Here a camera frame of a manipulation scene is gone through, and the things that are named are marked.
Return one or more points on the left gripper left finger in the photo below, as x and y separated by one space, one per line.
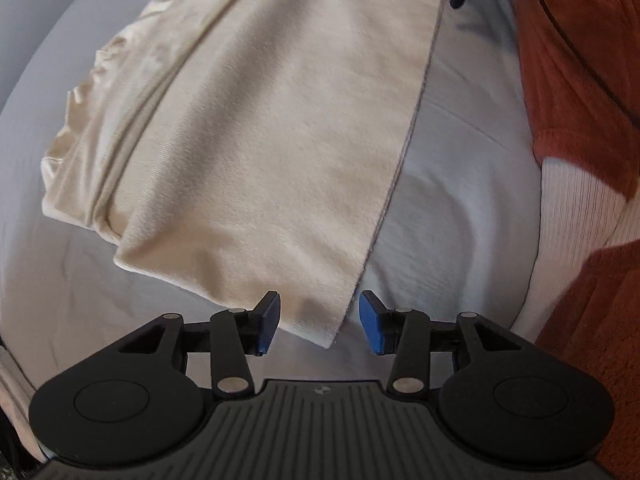
235 334

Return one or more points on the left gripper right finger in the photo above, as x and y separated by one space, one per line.
405 335

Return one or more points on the cream sweater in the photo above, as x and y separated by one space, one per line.
233 147

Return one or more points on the grey bed sheet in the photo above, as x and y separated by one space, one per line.
459 233

